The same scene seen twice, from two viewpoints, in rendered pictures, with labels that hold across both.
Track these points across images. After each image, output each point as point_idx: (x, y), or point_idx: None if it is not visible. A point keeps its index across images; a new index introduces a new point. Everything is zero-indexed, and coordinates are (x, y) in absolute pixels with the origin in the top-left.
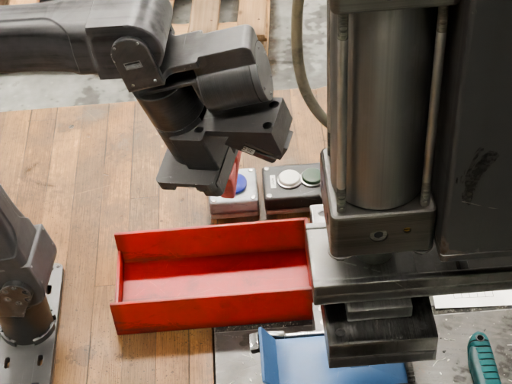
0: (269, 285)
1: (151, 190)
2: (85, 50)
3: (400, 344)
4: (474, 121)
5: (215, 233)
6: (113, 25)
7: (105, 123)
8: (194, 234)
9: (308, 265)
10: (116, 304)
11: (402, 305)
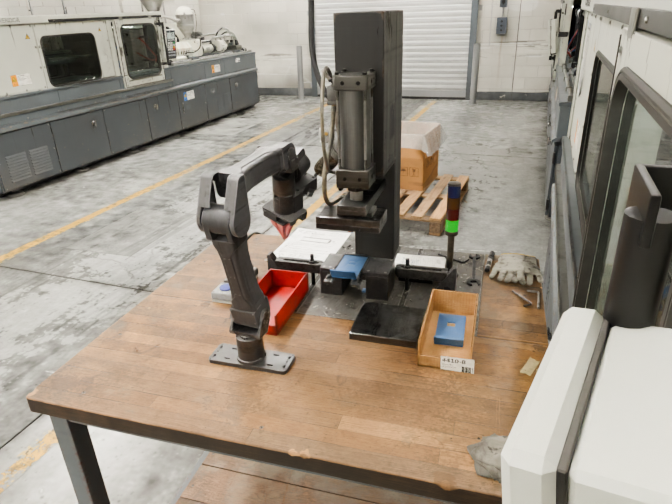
0: (284, 295)
1: (196, 316)
2: (282, 158)
3: (384, 215)
4: (384, 119)
5: None
6: (287, 144)
7: (131, 323)
8: None
9: (286, 281)
10: (276, 314)
11: (375, 206)
